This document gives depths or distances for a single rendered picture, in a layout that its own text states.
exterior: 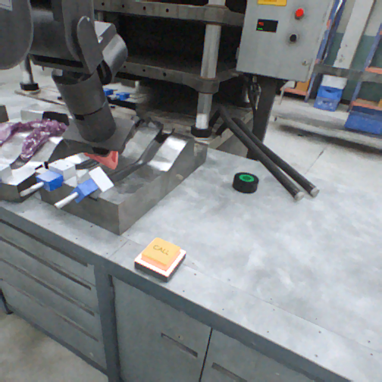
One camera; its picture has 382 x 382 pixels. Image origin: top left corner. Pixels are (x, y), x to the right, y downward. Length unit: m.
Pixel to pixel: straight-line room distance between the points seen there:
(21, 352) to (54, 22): 1.34
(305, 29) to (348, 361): 1.07
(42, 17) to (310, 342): 0.59
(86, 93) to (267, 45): 0.98
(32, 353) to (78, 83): 1.26
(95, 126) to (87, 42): 0.12
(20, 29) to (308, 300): 0.59
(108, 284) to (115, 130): 0.46
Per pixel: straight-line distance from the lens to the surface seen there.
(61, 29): 0.36
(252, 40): 1.30
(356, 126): 4.17
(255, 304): 0.58
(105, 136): 0.46
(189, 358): 0.86
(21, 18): 0.28
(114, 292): 0.83
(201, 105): 1.26
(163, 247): 0.59
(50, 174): 0.73
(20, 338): 1.55
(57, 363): 1.44
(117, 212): 0.63
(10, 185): 0.82
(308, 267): 0.69
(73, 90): 0.40
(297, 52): 1.26
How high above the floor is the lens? 1.24
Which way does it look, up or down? 32 degrees down
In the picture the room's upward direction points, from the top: 6 degrees clockwise
